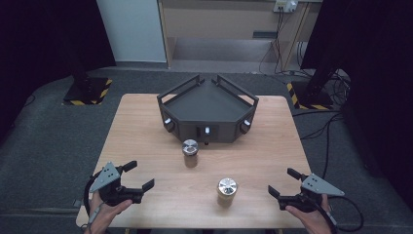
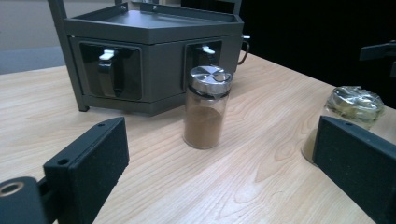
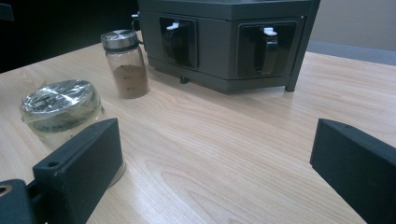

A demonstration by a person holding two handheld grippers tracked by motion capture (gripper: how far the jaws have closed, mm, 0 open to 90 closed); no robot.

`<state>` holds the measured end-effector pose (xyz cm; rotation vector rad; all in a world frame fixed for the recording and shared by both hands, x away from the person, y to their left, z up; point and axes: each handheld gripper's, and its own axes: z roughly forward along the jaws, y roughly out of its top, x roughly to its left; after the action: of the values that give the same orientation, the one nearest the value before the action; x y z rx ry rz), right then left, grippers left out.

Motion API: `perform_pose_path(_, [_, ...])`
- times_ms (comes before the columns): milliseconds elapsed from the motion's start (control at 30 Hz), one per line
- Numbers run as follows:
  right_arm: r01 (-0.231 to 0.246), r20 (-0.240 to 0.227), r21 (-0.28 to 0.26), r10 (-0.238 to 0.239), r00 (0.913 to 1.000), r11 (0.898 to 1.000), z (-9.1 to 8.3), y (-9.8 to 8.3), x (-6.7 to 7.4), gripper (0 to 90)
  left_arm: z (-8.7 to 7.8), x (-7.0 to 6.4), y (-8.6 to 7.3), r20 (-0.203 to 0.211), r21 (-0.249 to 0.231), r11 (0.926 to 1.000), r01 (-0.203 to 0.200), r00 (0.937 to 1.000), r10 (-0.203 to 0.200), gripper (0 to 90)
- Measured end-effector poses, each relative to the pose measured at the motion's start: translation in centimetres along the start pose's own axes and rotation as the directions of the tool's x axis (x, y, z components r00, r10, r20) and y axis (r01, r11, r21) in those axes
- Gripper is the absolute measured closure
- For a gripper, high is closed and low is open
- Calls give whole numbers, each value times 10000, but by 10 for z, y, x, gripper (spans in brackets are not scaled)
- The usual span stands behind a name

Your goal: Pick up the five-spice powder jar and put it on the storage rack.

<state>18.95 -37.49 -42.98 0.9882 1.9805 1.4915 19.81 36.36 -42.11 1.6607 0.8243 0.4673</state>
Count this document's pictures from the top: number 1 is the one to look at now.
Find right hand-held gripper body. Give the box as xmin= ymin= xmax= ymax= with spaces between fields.
xmin=278 ymin=173 xmax=346 ymax=214

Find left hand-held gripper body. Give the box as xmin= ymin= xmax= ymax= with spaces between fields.
xmin=89 ymin=161 xmax=144 ymax=208

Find yellow spice jar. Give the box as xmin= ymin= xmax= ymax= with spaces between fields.
xmin=216 ymin=176 xmax=239 ymax=209

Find brown spice jar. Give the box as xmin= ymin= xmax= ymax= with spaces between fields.
xmin=181 ymin=138 xmax=200 ymax=169

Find black corner rack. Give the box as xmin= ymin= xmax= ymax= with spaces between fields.
xmin=156 ymin=73 xmax=260 ymax=146

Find person's right hand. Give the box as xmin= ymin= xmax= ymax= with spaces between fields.
xmin=285 ymin=194 xmax=337 ymax=234

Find person's left hand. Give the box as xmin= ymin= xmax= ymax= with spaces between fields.
xmin=85 ymin=190 xmax=133 ymax=234

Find black stand with striped base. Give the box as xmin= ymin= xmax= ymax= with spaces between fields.
xmin=285 ymin=62 xmax=339 ymax=111
xmin=62 ymin=48 xmax=114 ymax=106

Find black curtain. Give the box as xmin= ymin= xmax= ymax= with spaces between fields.
xmin=300 ymin=0 xmax=413 ymax=211
xmin=0 ymin=0 xmax=117 ymax=144

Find white panel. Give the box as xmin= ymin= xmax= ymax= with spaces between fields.
xmin=95 ymin=0 xmax=168 ymax=63

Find white power strip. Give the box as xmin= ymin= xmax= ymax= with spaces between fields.
xmin=273 ymin=0 xmax=299 ymax=14

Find left hand-held gripper cable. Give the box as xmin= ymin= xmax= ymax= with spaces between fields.
xmin=83 ymin=175 xmax=105 ymax=230

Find hand-held gripper cable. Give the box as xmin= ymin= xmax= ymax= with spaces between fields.
xmin=316 ymin=194 xmax=364 ymax=233
xmin=83 ymin=175 xmax=105 ymax=230

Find right hand-held gripper cable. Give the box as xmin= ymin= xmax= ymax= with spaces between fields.
xmin=316 ymin=194 xmax=364 ymax=233

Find black floor cables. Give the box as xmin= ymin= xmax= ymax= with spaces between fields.
xmin=291 ymin=69 xmax=354 ymax=179

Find black hanging cables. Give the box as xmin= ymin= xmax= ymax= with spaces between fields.
xmin=258 ymin=11 xmax=305 ymax=76

